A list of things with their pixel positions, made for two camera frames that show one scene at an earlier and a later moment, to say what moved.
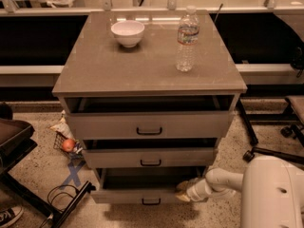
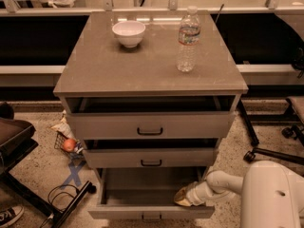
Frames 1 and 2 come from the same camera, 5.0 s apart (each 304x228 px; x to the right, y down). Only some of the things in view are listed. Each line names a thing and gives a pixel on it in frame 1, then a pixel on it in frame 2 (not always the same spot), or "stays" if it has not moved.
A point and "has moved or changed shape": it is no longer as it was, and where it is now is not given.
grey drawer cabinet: x=150 y=94 stays
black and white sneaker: x=10 y=215 stays
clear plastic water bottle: x=188 y=33 stays
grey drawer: x=142 y=185 has moved or changed shape
